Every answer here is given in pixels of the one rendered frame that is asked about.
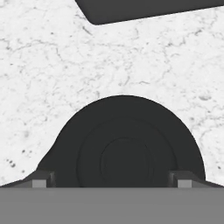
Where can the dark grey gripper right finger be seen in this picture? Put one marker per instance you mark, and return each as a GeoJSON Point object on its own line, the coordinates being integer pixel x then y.
{"type": "Point", "coordinates": [182, 179]}

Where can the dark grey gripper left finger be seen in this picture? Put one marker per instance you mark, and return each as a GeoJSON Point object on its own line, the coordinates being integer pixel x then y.
{"type": "Point", "coordinates": [40, 179]}

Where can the black blender base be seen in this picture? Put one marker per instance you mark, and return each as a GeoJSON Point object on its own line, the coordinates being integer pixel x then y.
{"type": "Point", "coordinates": [140, 10]}

